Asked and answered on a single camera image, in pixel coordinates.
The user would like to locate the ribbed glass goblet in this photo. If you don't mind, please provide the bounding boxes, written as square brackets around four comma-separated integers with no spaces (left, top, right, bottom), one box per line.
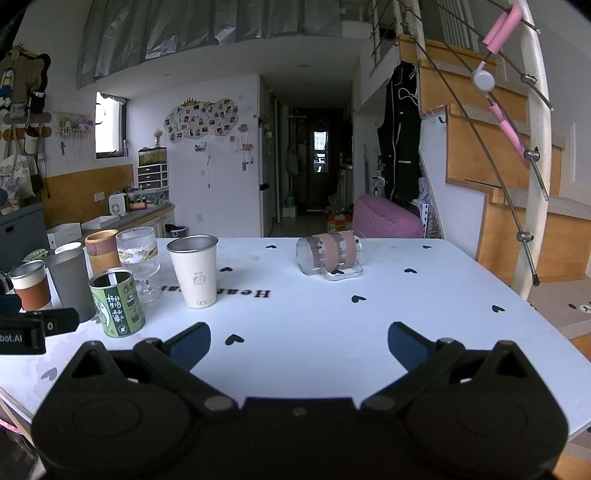
[115,226,162,304]

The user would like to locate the small fish tank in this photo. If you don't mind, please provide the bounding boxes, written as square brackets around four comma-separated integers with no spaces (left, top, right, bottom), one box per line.
[139,146,168,167]

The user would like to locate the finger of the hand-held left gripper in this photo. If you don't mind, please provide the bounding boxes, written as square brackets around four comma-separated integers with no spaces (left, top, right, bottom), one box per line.
[44,307,79,335]

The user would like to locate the clear glass cup pink bands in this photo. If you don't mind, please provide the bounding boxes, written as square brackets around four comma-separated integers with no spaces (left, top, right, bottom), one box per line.
[295,230,365,281]

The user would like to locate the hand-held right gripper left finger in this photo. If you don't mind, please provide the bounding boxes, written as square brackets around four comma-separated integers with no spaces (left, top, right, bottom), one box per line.
[65,322,238,412]

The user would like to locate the wooden cup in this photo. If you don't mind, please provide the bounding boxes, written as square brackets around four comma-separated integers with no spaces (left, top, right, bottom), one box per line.
[84,229,122,277]

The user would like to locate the cloud shaped photo board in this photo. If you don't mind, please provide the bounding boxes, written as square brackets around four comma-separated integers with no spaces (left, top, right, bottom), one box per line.
[164,97,239,144]

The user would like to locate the brown sleeved cup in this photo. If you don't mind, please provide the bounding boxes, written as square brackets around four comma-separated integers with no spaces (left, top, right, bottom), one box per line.
[8,260,52,312]

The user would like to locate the pink foam tube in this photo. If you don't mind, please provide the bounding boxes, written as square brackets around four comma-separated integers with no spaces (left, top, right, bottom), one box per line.
[488,102,532,168]
[481,4,523,55]

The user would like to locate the white wire wall rack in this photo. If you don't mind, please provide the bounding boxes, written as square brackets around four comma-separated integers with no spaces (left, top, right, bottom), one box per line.
[54,111,95,139]

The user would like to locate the white flat box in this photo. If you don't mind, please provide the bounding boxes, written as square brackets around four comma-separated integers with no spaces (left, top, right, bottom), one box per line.
[47,222,84,250]

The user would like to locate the printed tote bag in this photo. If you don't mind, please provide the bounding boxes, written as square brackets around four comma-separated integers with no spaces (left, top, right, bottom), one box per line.
[0,154,38,200]

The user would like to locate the grey cup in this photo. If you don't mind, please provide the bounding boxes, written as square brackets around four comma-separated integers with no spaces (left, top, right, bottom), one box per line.
[45,250,97,324]

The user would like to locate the wall hanging doll organizer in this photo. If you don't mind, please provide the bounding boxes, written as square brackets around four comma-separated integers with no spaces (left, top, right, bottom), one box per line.
[0,42,51,144]

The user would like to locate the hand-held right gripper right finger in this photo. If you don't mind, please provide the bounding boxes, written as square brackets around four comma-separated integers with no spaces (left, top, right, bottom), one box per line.
[358,322,532,411]

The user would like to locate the round white device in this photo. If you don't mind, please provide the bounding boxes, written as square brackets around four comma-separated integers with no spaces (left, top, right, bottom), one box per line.
[471,69,496,93]

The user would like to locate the white cup with bear print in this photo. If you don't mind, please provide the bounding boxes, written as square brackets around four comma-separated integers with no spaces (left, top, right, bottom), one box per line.
[166,235,219,309]

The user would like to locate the white stair railing post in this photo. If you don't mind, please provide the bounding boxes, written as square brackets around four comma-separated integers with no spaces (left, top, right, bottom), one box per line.
[512,0,553,303]

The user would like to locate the colourful box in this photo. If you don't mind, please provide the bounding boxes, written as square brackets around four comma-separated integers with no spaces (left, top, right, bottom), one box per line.
[327,211,353,234]

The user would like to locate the white drawer unit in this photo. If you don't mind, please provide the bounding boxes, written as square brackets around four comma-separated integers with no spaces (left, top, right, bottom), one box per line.
[137,164,168,191]

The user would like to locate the silver grey curtain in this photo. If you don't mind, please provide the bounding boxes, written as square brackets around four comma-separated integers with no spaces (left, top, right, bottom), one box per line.
[76,0,345,89]

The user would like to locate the dark entrance door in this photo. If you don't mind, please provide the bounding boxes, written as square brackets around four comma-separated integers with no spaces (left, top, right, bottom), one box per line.
[295,107,343,213]

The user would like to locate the wooden staircase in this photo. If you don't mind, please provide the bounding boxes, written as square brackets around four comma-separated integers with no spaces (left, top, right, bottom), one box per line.
[398,33,591,352]

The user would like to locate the window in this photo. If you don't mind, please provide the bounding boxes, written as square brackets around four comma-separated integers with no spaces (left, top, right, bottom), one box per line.
[95,91,127,160]

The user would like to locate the bear print stair mat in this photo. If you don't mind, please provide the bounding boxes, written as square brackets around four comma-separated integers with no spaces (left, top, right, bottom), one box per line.
[526,277,591,334]

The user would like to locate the green printed tin cup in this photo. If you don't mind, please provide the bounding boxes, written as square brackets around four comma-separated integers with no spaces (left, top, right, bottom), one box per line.
[88,268,146,339]

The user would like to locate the black hanging coat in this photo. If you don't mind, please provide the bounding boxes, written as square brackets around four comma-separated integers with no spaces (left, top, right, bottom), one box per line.
[377,61,422,204]

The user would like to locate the grey cabinet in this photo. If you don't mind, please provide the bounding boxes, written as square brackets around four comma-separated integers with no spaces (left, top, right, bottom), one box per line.
[0,202,49,268]

